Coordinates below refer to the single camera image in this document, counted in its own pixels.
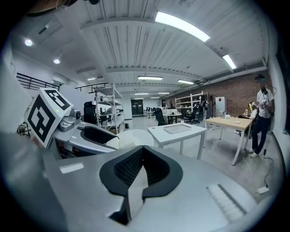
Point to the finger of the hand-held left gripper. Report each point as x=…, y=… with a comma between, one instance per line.
x=97, y=133
x=88, y=146

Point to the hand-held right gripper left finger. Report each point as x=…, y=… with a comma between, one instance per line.
x=79, y=185

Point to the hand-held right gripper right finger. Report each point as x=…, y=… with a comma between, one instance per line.
x=192, y=192

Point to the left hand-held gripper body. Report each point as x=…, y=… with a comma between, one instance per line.
x=43, y=115

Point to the white food piece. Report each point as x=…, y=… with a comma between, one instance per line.
x=136, y=197

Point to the black office chair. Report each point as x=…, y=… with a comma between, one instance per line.
x=159, y=116
x=90, y=112
x=196, y=113

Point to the white metal shelf rack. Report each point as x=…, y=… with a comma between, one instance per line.
x=113, y=106

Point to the black metal railing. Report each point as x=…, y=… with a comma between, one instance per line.
x=34, y=82
x=90, y=87

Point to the black double door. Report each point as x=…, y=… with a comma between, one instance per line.
x=137, y=107

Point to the round ceiling spotlight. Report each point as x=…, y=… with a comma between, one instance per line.
x=56, y=61
x=28, y=42

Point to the white square table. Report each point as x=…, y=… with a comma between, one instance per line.
x=176, y=138

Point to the grey flat tray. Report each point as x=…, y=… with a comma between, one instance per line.
x=177, y=129

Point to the white power adapter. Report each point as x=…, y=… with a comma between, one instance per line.
x=263, y=190

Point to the ceiling tube light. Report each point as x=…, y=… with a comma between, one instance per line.
x=150, y=78
x=185, y=81

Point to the round white table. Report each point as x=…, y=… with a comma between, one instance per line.
x=172, y=114

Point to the wooden table with white legs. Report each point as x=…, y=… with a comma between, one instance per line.
x=228, y=123

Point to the small white plate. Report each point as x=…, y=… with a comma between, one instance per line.
x=237, y=122

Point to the small white box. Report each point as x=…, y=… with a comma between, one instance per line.
x=227, y=116

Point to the ceiling air vent unit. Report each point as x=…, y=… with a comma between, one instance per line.
x=44, y=28

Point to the white board with red mark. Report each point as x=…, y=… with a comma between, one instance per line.
x=220, y=106

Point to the short ceiling light panel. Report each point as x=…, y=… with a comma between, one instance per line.
x=229, y=61

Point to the long ceiling light panel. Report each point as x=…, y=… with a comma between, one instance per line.
x=181, y=25

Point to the white wall shelf rack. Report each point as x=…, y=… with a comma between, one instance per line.
x=188, y=102

